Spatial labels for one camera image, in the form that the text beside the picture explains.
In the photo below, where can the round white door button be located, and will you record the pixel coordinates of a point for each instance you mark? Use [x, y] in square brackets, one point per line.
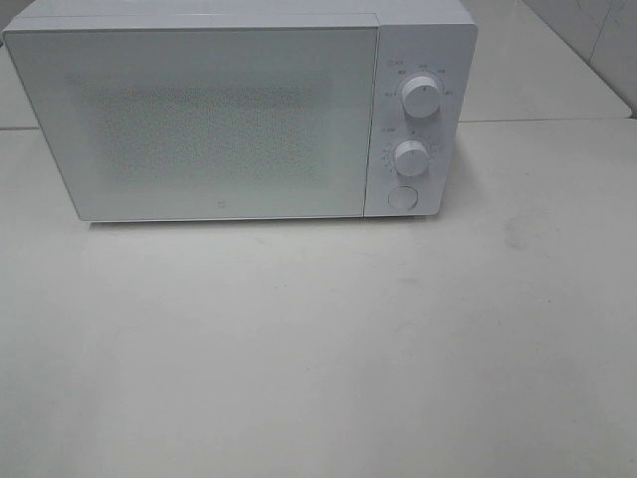
[403, 198]

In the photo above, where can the white timer knob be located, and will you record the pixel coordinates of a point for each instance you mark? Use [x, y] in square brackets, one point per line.
[411, 158]

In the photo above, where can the white microwave door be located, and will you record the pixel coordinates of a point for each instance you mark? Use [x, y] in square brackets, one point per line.
[203, 124]

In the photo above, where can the upper white power knob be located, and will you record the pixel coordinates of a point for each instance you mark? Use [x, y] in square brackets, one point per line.
[421, 95]

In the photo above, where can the white microwave oven body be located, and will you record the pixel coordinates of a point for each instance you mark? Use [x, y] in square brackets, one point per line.
[435, 37]

